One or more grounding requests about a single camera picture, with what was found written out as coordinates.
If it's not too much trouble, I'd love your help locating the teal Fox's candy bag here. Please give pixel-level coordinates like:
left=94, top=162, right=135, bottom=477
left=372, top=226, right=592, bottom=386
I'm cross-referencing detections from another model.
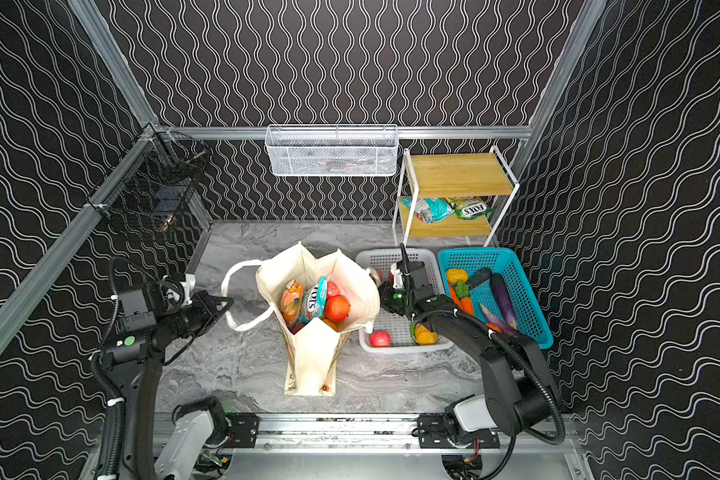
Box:
left=302, top=277, right=328, bottom=323

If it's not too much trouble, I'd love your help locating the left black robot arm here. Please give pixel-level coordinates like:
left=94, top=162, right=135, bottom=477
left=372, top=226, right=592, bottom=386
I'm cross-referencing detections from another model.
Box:
left=91, top=282, right=234, bottom=479

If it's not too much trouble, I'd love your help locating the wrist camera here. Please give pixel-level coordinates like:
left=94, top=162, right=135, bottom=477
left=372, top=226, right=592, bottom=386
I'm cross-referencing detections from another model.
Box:
left=157, top=273, right=196, bottom=313
left=389, top=262, right=404, bottom=290

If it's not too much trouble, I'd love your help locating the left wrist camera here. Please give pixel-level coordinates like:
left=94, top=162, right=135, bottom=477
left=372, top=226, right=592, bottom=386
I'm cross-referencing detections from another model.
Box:
left=157, top=273, right=196, bottom=313

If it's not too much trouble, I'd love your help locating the teal plastic vegetable basket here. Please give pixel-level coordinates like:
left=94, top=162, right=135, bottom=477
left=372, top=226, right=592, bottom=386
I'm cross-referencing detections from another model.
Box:
left=437, top=247, right=554, bottom=350

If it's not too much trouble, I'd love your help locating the white wooden two-tier shelf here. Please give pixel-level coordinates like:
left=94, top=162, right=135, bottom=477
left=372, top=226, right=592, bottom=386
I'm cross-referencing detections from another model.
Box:
left=392, top=146, right=520, bottom=247

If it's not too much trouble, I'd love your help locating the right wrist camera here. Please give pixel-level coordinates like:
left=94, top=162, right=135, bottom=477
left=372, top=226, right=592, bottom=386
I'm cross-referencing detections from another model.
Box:
left=389, top=262, right=404, bottom=290

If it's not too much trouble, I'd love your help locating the floral canvas grocery bag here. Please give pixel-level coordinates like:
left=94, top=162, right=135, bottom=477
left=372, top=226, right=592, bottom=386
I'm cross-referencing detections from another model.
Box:
left=220, top=243, right=380, bottom=397

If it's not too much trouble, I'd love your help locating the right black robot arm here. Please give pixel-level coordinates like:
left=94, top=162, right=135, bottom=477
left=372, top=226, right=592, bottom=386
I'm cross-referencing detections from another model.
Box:
left=379, top=259, right=566, bottom=445

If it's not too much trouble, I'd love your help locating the red apple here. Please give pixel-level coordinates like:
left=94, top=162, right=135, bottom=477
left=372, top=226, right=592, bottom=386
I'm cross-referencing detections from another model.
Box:
left=370, top=331, right=391, bottom=348

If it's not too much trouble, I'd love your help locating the striped purple eggplant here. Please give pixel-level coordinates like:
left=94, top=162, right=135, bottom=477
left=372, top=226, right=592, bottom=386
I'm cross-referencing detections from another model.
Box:
left=479, top=304, right=519, bottom=338

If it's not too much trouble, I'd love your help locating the white wire wall basket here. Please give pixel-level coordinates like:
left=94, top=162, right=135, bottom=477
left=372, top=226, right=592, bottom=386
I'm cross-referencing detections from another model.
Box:
left=265, top=124, right=399, bottom=177

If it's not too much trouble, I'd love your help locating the green Fox's bag lower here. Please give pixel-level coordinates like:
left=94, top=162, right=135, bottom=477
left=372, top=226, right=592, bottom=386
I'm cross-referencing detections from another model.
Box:
left=446, top=197, right=494, bottom=220

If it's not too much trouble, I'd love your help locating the orange candy bag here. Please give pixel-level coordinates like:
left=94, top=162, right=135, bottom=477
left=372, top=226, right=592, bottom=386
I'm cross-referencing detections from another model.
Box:
left=278, top=279, right=304, bottom=331

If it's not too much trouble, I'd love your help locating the dark green cucumber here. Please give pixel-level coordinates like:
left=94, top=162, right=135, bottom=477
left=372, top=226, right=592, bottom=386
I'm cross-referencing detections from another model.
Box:
left=466, top=267, right=493, bottom=290

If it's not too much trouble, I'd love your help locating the teal snack bag lower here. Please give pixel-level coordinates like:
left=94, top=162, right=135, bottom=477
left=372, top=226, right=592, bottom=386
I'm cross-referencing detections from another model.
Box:
left=400, top=196, right=455, bottom=224

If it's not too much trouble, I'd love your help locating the red tomato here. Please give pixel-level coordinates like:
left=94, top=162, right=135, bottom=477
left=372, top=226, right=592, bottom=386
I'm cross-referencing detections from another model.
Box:
left=323, top=295, right=351, bottom=324

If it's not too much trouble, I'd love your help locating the black wire wall basket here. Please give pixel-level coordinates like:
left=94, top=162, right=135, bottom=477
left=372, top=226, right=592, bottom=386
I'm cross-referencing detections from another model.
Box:
left=95, top=131, right=211, bottom=243

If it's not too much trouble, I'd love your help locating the yellow pepper in teal basket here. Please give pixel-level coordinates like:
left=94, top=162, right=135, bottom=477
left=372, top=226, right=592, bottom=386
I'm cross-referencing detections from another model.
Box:
left=446, top=268, right=469, bottom=285

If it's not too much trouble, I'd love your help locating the orange carrot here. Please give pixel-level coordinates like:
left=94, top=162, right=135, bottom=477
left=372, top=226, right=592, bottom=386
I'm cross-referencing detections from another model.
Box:
left=451, top=281, right=475, bottom=315

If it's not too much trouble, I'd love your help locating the white plastic fruit basket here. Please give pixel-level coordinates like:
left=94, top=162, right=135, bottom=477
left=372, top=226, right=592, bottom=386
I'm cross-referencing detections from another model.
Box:
left=355, top=248, right=453, bottom=355

